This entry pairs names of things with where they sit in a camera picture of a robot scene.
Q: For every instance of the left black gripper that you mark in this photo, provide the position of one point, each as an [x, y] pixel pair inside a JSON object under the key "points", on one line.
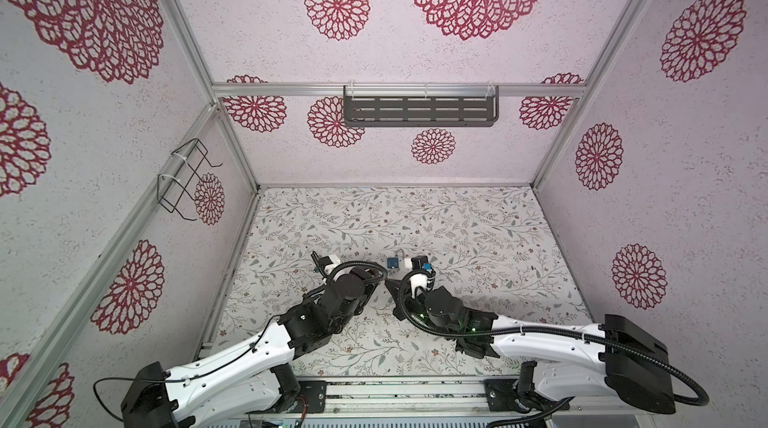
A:
{"points": [[369, 282]]}

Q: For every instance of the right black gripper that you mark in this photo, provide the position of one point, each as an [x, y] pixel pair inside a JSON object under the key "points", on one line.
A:
{"points": [[402, 299]]}

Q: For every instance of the blue padlock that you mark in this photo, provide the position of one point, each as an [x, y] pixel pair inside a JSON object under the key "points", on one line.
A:
{"points": [[392, 263]]}

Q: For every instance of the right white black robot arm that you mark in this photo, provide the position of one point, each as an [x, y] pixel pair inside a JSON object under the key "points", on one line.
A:
{"points": [[614, 358]]}

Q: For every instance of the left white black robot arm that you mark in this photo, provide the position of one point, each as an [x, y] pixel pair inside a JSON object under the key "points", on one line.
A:
{"points": [[255, 374]]}

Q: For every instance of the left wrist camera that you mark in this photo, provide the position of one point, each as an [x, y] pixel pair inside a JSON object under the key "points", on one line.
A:
{"points": [[324, 265]]}

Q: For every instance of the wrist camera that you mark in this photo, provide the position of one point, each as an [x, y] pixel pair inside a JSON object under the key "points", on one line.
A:
{"points": [[420, 269], [324, 265]]}

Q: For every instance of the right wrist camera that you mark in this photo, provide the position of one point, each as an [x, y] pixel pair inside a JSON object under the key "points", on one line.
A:
{"points": [[420, 269]]}

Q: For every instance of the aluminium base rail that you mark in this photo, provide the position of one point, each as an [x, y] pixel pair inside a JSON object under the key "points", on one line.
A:
{"points": [[365, 397]]}

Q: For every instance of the dark metal wall shelf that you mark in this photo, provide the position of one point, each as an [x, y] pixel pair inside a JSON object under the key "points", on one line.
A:
{"points": [[424, 111]]}

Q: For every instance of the black wire wall basket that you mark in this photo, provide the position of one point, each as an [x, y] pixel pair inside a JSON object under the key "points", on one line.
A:
{"points": [[194, 191]]}

